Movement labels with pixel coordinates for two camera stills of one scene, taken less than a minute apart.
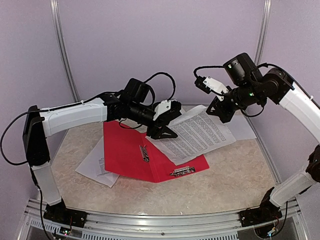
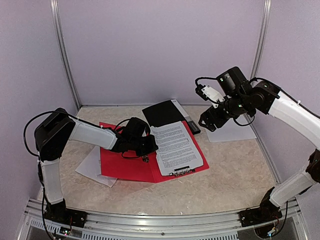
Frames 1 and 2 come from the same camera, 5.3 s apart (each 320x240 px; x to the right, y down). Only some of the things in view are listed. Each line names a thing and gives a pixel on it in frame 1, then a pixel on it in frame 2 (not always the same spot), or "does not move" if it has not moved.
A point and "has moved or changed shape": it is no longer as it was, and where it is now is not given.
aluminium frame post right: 263,29 does not move
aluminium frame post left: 55,12 does not move
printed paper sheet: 198,132 has moved or changed shape
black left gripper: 156,132 -> 152,146
